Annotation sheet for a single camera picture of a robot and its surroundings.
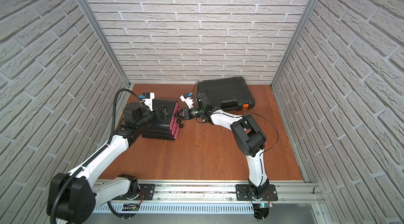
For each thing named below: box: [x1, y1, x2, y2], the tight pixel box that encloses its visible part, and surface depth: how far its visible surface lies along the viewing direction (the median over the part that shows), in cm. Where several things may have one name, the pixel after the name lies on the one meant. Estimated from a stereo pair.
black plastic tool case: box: [196, 76, 256, 112], surface depth 109 cm
